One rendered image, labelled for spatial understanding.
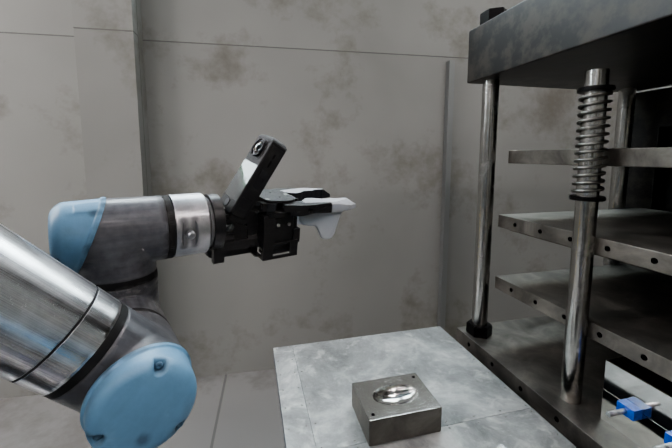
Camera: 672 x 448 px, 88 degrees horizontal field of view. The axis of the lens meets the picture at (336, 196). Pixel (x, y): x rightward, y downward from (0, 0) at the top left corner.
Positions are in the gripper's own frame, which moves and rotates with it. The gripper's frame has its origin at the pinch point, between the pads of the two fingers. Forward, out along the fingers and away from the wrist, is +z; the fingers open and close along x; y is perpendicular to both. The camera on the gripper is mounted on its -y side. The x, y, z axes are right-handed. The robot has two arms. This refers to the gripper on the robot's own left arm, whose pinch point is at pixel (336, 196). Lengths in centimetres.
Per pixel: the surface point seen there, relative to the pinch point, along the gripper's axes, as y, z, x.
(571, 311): 37, 81, 12
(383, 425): 62, 25, -5
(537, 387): 66, 81, 8
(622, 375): 48, 79, 26
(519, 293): 45, 95, -9
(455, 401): 66, 52, -3
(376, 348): 71, 53, -37
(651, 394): 47, 77, 33
